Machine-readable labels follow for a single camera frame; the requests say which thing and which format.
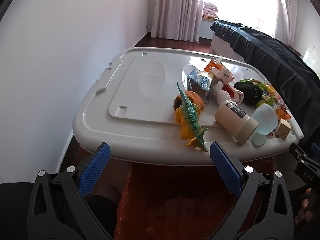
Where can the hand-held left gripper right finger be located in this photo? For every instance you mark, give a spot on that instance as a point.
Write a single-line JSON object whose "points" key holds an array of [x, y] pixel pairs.
{"points": [[225, 170]]}

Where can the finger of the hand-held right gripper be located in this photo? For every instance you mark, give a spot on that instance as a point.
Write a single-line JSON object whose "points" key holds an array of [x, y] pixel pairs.
{"points": [[305, 163]]}

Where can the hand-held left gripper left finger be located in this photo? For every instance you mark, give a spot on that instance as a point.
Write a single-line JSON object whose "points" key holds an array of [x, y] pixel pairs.
{"points": [[96, 170]]}

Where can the orange juice pouch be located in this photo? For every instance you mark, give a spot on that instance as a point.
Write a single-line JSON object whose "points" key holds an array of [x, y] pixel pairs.
{"points": [[277, 100]]}

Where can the white tissue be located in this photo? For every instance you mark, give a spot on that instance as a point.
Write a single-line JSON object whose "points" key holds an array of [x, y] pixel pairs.
{"points": [[222, 93]]}

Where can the person's right hand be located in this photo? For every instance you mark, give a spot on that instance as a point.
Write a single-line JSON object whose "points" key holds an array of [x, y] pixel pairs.
{"points": [[306, 205]]}

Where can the small wooden block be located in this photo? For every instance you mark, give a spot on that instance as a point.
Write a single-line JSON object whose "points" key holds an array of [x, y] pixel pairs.
{"points": [[283, 128]]}

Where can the beige bottle with black label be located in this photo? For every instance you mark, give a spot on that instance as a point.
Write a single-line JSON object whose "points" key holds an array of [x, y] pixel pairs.
{"points": [[237, 122]]}

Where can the light blue plastic cup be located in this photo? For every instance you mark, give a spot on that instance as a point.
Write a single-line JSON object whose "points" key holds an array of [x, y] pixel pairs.
{"points": [[265, 117]]}

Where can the green dinosaur toy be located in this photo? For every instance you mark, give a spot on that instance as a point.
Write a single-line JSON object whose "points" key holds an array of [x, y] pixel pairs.
{"points": [[190, 116]]}

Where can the orange plush toy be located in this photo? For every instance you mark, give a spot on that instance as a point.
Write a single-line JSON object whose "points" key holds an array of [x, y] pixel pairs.
{"points": [[197, 100]]}

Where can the white plastic storage box lid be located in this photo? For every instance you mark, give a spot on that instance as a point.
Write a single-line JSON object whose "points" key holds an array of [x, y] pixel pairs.
{"points": [[140, 105]]}

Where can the red and white wrapper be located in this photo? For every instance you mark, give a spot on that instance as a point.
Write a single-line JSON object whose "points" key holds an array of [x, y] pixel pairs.
{"points": [[230, 90]]}

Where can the black plush toy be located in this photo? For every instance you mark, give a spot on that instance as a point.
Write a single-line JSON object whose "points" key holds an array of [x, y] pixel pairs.
{"points": [[247, 92]]}

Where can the green snack wrapper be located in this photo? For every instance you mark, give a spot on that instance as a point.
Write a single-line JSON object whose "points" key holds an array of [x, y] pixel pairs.
{"points": [[262, 87]]}

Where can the blue white snack packet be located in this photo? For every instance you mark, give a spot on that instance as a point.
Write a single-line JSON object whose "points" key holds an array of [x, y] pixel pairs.
{"points": [[200, 82]]}

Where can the orange snack wrapper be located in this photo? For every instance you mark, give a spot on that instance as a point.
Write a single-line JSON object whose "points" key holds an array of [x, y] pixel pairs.
{"points": [[217, 71]]}

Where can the sheer white curtain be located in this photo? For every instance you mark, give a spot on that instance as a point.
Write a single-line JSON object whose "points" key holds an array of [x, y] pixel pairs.
{"points": [[287, 7]]}

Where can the folded pink blankets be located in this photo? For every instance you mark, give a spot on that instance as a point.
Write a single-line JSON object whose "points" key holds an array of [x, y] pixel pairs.
{"points": [[210, 10]]}

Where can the pink patterned curtain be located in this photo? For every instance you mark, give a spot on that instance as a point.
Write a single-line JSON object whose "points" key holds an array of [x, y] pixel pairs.
{"points": [[175, 7]]}

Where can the white bed frame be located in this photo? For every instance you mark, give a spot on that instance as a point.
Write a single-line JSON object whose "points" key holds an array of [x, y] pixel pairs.
{"points": [[222, 46]]}

